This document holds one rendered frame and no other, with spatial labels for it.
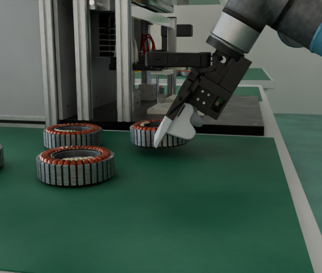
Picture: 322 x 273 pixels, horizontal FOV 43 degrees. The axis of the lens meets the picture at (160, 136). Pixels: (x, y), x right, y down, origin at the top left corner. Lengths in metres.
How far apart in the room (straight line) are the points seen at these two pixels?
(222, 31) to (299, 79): 5.82
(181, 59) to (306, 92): 5.85
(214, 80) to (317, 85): 5.84
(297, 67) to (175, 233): 6.10
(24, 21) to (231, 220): 0.74
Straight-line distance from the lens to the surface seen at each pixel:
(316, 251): 0.43
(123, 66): 0.96
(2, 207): 0.53
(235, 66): 0.71
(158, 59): 0.72
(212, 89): 0.70
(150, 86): 1.36
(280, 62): 6.46
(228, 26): 0.69
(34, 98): 1.05
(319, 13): 0.71
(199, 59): 0.71
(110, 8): 1.05
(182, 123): 0.69
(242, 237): 0.43
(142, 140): 0.72
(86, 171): 0.57
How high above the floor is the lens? 0.93
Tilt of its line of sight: 12 degrees down
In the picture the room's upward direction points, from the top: straight up
